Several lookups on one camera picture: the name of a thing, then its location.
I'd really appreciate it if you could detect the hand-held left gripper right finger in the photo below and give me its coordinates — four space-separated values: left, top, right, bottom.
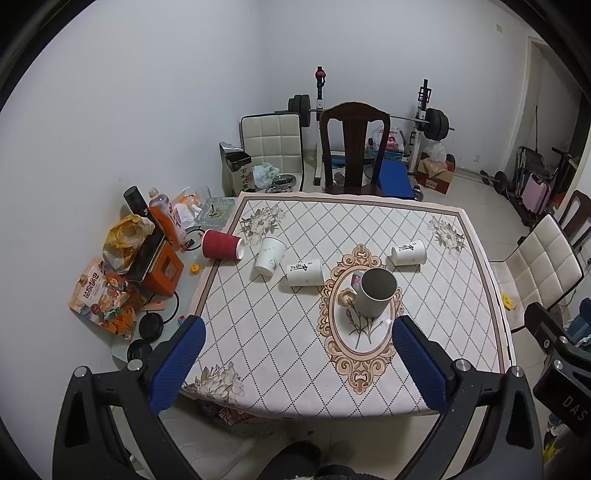
392 316 544 480

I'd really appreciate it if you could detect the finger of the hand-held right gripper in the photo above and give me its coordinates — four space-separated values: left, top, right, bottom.
524 302 591 365

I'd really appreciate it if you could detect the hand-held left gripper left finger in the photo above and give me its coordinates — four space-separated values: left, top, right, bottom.
52 316 207 480

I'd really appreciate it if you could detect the white calligraphy paper cup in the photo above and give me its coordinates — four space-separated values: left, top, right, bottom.
286 257 325 288
390 239 428 267

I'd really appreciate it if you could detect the red ribbed paper cup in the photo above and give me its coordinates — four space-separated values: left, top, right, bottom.
202 229 245 261

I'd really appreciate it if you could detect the white floral paper cup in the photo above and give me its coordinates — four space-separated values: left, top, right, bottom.
255 237 287 278

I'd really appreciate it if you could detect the blue cloth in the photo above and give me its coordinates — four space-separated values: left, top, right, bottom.
566 318 591 352

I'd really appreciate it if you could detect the black round disc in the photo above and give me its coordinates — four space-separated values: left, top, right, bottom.
127 339 153 363
139 311 164 342

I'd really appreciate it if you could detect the white padded chair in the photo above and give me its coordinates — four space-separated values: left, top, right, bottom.
240 113 305 192
489 213 585 333

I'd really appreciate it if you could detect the grey mug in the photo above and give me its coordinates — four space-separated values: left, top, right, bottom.
351 268 399 318

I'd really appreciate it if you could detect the orange box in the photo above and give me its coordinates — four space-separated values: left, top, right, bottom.
127 231 185 296

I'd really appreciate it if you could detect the colourful snack bag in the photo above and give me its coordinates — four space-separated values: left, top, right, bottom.
69 258 139 342

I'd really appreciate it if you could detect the patterned floral tablecloth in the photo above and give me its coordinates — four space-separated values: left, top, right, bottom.
178 191 518 421

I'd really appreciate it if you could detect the dark wooden chair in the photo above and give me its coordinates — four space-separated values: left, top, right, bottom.
320 102 392 198
551 189 591 254

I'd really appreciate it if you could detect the pink suitcase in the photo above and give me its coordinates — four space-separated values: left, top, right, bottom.
522 173 552 215

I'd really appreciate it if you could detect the yellow plastic bag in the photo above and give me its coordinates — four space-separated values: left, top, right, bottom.
102 215 155 273

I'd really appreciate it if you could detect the orange drink bottle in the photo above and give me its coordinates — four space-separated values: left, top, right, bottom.
148 187 188 250

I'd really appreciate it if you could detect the black floor dumbbell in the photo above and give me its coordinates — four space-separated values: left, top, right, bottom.
480 170 509 195

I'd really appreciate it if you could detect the white and orange plastic bag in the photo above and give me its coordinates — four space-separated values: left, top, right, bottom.
173 187 204 232

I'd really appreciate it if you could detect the glass ashtray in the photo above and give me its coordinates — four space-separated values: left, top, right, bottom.
198 198 238 232

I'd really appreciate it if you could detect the black folding cart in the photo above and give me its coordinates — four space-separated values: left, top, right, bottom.
508 145 583 222

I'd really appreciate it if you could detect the black cylinder flask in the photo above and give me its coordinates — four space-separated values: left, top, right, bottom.
123 185 151 217

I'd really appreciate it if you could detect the cardboard box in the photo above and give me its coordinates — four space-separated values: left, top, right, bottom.
416 157 455 195

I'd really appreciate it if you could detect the blue weight bench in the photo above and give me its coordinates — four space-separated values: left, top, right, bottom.
379 159 419 200

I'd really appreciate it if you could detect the black tea box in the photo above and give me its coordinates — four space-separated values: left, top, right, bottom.
219 142 257 197

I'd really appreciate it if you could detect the pale green plastic bag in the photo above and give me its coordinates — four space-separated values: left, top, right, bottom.
253 162 280 189

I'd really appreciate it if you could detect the metal bowl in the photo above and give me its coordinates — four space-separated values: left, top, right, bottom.
268 173 298 193

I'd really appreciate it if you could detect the black barbell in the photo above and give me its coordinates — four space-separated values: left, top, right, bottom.
288 95 455 141

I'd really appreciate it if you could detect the red and white plastic bag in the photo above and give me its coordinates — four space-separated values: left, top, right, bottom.
369 124 404 155

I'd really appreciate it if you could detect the white barbell rack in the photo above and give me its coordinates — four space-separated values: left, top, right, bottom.
314 67 444 185

